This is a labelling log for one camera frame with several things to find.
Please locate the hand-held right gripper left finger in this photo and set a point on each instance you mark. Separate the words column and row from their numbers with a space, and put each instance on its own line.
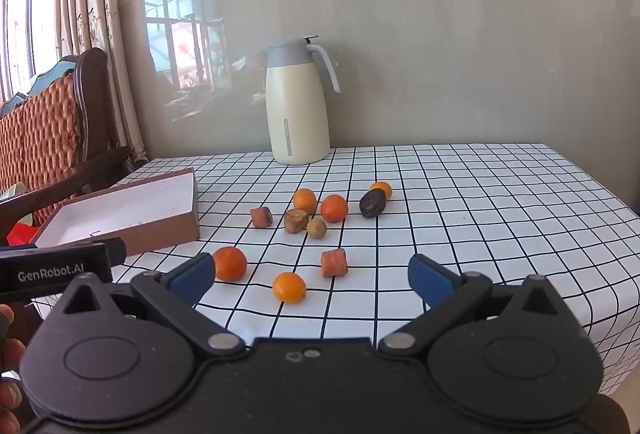
column 192, row 276

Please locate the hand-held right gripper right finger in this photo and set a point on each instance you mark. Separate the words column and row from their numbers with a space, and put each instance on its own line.
column 430, row 279

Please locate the person's left hand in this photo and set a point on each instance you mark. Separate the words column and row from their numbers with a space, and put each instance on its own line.
column 10, row 354

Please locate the cream thermos jug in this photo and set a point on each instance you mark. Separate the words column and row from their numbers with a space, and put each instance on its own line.
column 297, row 113

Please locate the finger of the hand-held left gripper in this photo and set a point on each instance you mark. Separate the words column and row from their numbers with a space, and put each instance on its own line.
column 116, row 250

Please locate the beige patterned curtain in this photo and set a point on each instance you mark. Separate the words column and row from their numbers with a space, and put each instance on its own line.
column 100, row 38

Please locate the brown yellow-topped chunk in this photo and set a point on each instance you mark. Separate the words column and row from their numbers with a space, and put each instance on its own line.
column 295, row 220

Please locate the light green object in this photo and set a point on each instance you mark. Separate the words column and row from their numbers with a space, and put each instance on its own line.
column 14, row 193

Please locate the blue cloth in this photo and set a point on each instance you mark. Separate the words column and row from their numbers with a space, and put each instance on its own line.
column 50, row 74

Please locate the window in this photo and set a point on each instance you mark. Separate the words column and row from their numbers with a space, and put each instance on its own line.
column 20, row 13

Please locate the dark wrinkled fruit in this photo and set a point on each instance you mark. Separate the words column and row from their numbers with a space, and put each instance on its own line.
column 372, row 204

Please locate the small yellow-orange kumquat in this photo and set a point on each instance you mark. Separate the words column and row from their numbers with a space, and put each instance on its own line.
column 382, row 189
column 289, row 288

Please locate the round orange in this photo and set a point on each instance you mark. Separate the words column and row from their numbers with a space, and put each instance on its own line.
column 334, row 208
column 305, row 200
column 230, row 263

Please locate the red bag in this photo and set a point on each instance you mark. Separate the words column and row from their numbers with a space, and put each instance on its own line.
column 20, row 234

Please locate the brown cardboard box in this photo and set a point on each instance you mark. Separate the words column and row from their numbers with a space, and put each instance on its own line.
column 125, row 209

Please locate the white checked tablecloth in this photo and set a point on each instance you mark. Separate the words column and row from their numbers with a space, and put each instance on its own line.
column 475, row 214

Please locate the orange-brown ribbed chunk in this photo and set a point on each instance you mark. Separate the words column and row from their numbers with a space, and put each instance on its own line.
column 334, row 262
column 261, row 217

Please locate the tan longan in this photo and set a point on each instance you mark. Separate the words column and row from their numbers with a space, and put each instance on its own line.
column 316, row 228

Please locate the wooden sofa with orange cushion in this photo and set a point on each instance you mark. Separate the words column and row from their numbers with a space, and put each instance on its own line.
column 40, row 123

